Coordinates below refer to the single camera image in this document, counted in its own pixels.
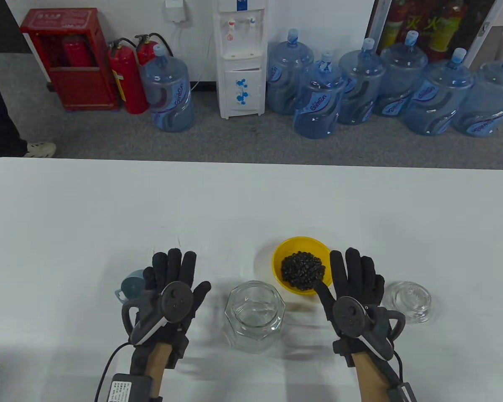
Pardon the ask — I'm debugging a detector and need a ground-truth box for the white water dispenser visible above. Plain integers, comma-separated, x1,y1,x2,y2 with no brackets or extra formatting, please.
213,0,270,120

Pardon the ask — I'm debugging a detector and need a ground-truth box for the red fire extinguisher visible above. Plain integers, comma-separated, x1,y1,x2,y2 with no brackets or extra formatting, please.
134,33,173,66
108,38,148,115

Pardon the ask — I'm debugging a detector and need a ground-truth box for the person's right hand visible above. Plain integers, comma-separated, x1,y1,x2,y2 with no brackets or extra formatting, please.
314,247,394,368

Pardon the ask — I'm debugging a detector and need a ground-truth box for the row of blue water jugs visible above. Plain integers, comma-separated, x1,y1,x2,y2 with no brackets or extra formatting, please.
266,28,503,140

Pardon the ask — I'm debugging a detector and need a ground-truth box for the black left hand controller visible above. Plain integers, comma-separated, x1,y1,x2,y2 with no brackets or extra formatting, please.
122,281,195,346

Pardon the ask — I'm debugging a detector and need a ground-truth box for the yellow plastic bowl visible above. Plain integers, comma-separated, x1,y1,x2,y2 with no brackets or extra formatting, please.
272,237,334,296

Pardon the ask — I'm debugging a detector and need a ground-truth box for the person's left forearm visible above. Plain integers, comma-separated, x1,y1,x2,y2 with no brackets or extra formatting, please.
145,343,173,402

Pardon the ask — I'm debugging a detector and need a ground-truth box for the clear glass jar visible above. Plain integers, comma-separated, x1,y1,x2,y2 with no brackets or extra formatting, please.
224,281,285,354

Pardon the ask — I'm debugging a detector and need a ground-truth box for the large blue water bottle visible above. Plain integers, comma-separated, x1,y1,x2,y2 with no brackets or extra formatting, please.
140,44,195,133

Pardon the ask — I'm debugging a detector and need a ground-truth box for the white wall box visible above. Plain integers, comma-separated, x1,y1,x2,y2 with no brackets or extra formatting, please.
164,0,189,23

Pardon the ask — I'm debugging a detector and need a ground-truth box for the red fire extinguisher cabinet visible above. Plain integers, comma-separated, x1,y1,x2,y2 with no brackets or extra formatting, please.
19,8,121,111

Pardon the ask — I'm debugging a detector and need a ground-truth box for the clear glass jar lid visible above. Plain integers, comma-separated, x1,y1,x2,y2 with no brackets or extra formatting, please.
382,281,431,324

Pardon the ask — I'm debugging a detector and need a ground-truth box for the person's left hand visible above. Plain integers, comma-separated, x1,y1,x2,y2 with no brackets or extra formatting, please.
130,248,212,371

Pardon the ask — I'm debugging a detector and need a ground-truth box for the black hand controller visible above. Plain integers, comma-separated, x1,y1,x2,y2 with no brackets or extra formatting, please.
332,296,406,361
122,281,195,346

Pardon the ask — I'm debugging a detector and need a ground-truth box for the pile of dark coffee beans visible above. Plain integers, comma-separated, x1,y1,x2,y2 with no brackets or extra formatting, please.
281,250,325,291

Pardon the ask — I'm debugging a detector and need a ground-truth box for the red extinguisher inside cabinet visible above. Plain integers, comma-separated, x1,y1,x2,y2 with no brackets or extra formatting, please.
62,36,93,67

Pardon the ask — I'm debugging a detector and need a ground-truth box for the white power cable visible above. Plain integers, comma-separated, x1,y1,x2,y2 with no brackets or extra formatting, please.
191,33,213,90

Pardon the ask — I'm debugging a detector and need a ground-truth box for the light blue plastic funnel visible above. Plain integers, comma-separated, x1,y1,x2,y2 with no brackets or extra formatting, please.
115,270,145,303

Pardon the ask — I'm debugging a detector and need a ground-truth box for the black right hand controller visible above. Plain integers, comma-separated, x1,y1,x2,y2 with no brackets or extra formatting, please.
332,296,406,361

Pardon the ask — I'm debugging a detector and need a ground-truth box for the black battery pack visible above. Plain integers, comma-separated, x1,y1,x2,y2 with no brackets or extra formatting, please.
110,374,153,402

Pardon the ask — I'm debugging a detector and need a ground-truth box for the black battery cable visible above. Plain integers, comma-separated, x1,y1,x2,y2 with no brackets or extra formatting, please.
94,343,132,402

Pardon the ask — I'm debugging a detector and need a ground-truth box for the glass-door fire cabinet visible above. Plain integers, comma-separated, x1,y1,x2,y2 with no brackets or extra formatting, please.
367,0,503,70

